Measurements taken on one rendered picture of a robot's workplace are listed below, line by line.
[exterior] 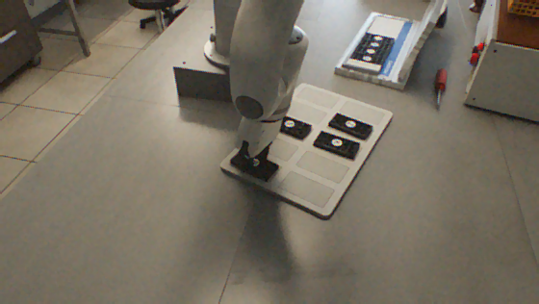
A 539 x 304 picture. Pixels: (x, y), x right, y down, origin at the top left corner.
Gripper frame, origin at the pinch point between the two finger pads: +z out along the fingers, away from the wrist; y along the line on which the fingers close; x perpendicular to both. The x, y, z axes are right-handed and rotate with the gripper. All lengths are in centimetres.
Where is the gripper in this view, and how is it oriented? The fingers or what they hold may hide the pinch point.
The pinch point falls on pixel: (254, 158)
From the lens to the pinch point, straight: 84.8
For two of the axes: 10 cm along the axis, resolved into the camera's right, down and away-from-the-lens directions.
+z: -1.7, 6.3, 7.5
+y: -5.8, 5.6, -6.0
